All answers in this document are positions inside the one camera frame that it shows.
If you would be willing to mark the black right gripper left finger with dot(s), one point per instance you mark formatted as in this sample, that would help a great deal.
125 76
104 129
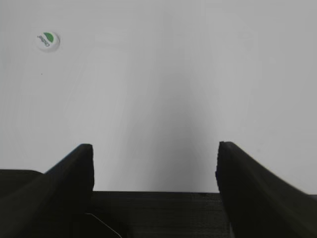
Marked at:
43 205

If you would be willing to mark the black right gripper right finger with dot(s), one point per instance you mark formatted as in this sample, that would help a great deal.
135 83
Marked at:
259 204

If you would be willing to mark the white green bottle cap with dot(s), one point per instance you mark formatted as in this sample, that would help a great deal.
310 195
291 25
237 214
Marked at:
47 41

